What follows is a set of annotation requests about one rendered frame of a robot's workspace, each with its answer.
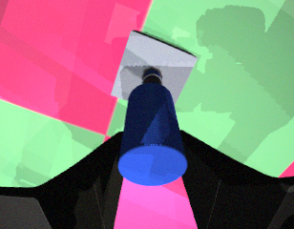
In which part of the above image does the light grey square block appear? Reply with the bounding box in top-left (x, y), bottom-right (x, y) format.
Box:
top-left (110, 30), bottom-right (198, 104)

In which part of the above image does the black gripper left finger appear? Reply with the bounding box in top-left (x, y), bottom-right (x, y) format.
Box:
top-left (0, 131), bottom-right (124, 229)

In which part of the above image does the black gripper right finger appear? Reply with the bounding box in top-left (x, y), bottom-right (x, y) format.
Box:
top-left (180, 130), bottom-right (294, 229)

